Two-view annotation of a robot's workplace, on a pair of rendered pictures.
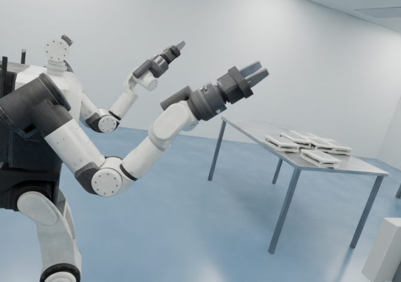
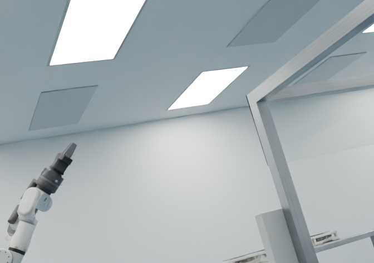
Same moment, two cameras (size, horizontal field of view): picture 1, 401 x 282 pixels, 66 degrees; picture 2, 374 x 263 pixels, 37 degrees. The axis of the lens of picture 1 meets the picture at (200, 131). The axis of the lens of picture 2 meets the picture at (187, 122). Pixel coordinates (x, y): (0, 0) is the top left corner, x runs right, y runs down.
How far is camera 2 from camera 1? 159 cm
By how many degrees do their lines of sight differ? 28
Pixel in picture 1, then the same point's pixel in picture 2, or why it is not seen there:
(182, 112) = (33, 190)
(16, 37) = not seen: outside the picture
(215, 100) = (50, 174)
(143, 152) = (19, 230)
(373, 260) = (269, 255)
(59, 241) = not seen: outside the picture
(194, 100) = (38, 181)
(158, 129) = (22, 208)
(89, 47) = not seen: outside the picture
